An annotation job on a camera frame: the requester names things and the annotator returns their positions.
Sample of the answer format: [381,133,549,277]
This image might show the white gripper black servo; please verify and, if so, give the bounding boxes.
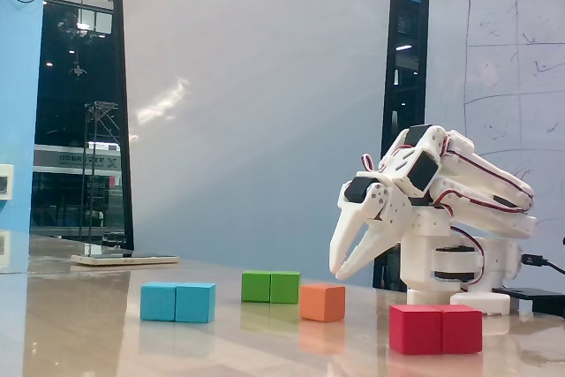
[328,170,415,282]

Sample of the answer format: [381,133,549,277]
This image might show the small orange cube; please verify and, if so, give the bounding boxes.
[298,283,347,323]

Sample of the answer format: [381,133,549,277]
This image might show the green double block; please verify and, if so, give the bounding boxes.
[240,270,302,305]

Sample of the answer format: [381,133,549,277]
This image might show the red double block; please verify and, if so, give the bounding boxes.
[388,304,484,356]

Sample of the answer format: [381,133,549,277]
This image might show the blue double block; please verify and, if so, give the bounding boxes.
[139,282,217,324]

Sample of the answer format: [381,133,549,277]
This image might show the flat black box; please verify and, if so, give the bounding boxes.
[492,287,565,319]

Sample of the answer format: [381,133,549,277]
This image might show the whiteboard with marker drawings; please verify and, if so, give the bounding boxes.
[425,0,565,259]

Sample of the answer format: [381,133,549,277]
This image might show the flat wooden base board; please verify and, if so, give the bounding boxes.
[70,253,180,268]

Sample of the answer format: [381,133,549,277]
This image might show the gripper servo cable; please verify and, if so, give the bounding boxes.
[360,142,414,174]

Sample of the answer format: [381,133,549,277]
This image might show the base servo cable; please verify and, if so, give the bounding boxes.
[448,224,486,286]

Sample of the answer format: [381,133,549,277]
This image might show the upper arm servo cable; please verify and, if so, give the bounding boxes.
[430,189,531,215]

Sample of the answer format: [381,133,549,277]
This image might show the forearm servo cable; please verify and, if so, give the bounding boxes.
[441,136,533,201]

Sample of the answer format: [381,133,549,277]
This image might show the black window frame post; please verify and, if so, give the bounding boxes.
[373,0,432,292]
[110,0,136,250]

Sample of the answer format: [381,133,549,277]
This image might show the black usb cable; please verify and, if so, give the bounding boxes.
[520,253,565,275]

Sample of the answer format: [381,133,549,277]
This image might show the black wire frame tower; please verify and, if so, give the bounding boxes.
[78,101,121,259]

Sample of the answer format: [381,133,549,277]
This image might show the white wall socket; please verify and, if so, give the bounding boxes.
[0,163,15,200]

